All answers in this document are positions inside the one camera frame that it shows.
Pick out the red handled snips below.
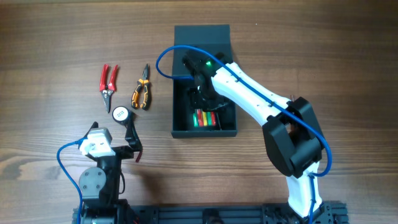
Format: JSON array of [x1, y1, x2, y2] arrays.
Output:
[[99, 64, 119, 113]]

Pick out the orange black pliers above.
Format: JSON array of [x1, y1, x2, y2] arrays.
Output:
[[131, 64, 152, 111]]

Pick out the clear case of screwdrivers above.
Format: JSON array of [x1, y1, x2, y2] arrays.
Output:
[[192, 109, 218, 128]]

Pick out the blue cable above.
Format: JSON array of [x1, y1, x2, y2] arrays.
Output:
[[155, 45, 333, 224], [56, 138, 86, 224]]

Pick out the silver socket wrench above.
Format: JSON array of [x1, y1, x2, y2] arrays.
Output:
[[215, 113, 222, 130]]

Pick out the blue right cable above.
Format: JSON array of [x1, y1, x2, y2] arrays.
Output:
[[155, 45, 333, 224]]

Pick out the black open box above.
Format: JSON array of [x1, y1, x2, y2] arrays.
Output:
[[171, 25, 238, 138]]

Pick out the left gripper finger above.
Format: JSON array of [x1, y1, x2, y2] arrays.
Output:
[[125, 113, 143, 162], [83, 121, 98, 138]]

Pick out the round white black tape measure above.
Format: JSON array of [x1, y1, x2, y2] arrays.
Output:
[[112, 106, 132, 126]]

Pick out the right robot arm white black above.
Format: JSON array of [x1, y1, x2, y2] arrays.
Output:
[[182, 49, 331, 221]]

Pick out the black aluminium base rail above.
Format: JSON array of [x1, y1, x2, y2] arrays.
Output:
[[72, 202, 348, 224]]

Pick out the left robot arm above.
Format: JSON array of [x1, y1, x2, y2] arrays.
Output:
[[72, 112, 142, 224]]

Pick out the blue left cable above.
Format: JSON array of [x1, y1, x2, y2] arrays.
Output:
[[56, 138, 86, 224]]

